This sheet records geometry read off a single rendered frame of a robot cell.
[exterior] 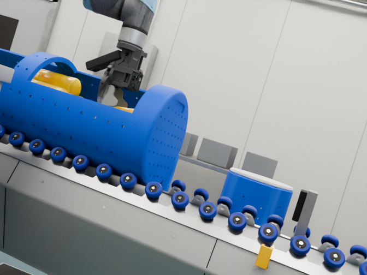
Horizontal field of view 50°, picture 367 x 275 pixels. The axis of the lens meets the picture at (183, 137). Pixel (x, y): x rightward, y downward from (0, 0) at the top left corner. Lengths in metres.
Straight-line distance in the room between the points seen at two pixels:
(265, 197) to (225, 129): 2.97
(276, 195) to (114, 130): 0.82
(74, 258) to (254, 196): 0.77
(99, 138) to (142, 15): 0.35
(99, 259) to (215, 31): 3.90
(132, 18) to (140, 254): 0.62
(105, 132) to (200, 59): 3.70
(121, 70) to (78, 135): 0.21
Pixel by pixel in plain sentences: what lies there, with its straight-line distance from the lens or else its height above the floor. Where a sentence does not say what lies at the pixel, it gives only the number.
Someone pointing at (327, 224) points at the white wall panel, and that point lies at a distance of 4.66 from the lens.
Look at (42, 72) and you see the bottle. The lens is 1.33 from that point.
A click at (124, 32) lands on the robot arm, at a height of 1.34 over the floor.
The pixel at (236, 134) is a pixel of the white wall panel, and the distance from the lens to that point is 4.53.
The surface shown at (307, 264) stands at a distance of 0.96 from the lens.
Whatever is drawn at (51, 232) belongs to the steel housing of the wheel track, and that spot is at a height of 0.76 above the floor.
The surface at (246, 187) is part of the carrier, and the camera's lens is 1.62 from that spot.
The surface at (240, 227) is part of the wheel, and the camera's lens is 0.96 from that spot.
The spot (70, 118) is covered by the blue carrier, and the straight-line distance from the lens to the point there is 1.10.
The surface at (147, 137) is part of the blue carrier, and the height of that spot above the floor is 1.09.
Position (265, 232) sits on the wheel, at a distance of 0.96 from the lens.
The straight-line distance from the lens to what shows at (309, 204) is 1.00.
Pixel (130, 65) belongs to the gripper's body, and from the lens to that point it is 1.12.
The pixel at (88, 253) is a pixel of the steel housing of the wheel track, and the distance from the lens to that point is 1.12.
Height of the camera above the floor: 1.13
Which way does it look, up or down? 1 degrees down
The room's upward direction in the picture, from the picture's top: 17 degrees clockwise
